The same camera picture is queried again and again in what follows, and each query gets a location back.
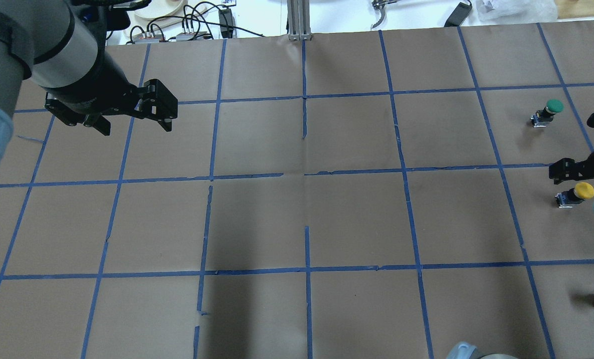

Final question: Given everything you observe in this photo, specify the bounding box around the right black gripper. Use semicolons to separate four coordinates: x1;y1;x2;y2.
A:
549;151;594;181

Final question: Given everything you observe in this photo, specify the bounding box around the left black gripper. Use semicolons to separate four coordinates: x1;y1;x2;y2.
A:
44;52;179;136

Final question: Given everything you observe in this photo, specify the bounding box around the green push button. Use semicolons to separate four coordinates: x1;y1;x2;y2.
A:
530;99;565;129

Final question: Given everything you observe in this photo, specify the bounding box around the wooden cutting board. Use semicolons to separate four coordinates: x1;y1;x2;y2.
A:
554;0;594;20

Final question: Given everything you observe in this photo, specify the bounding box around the clear plastic bag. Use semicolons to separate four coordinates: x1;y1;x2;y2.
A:
473;0;558;24

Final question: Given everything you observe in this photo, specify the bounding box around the black power adapter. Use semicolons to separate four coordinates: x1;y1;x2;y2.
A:
443;0;473;27

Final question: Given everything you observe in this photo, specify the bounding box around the brown paper table cover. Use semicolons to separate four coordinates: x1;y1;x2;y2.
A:
0;20;594;359

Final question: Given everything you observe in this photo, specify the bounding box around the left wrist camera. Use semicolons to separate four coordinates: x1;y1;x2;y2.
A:
67;0;151;45

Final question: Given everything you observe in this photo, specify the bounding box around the aluminium frame post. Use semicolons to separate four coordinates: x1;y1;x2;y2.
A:
287;0;312;41

